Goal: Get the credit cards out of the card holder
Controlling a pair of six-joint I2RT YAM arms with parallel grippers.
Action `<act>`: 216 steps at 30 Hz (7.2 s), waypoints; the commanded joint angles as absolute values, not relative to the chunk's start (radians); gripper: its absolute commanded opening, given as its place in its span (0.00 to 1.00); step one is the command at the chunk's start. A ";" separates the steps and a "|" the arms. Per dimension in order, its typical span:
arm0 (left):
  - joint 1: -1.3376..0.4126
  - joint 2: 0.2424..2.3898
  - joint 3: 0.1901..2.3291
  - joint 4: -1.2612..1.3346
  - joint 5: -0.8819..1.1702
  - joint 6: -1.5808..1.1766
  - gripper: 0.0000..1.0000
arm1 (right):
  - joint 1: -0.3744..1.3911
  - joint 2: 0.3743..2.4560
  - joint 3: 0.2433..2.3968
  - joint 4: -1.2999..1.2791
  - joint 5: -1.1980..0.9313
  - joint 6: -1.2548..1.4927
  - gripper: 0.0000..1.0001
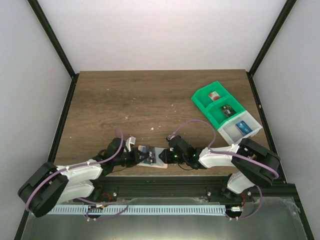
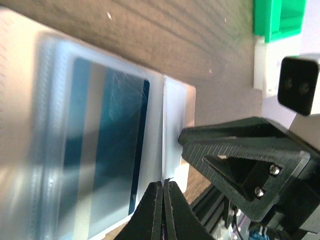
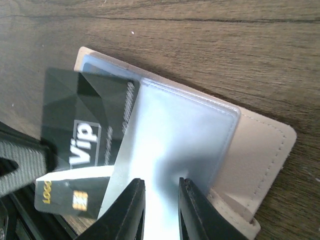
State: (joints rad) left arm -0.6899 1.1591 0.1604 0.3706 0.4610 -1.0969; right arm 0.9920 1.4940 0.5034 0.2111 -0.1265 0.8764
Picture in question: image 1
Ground black frame post left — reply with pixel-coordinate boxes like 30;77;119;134
27;0;76;78

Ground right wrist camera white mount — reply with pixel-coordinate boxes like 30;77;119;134
166;135;176;152

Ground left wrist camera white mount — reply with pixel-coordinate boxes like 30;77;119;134
125;136;136;152

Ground white plastic bin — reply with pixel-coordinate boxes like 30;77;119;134
217;110;263;145

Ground red white card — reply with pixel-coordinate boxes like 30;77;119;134
208;91;221;102

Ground green plastic bin middle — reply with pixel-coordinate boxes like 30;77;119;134
204;95;245;130

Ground black frame post right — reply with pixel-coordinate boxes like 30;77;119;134
248;0;297;76

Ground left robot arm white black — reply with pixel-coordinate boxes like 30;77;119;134
17;137;150;218

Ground black frame post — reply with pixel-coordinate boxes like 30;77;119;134
248;0;297;76
27;0;76;78

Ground black frame side rail right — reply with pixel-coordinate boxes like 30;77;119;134
246;71;286;185

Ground black frame side rail left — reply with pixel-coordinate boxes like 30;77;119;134
42;73;80;166

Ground blue card in bin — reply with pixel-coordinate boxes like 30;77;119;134
235;120;253;136

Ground metal sheet front panel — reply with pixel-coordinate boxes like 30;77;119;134
21;197;308;240

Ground light blue slotted cable duct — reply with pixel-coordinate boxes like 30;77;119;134
49;205;226;216

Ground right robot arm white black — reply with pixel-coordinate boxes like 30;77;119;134
155;135;280;202

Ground green plastic bin far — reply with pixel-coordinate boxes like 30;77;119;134
191;81;230;110

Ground black frame side rail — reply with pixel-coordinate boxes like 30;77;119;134
246;71;286;185
42;73;80;166

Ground green plastic bin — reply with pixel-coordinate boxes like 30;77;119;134
204;95;245;130
191;81;230;110

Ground beige leather card holder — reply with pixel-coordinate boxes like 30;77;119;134
138;147;168;169

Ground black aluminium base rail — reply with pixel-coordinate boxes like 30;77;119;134
74;176;296;204

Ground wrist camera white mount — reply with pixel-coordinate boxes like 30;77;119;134
125;136;136;152
166;135;176;152

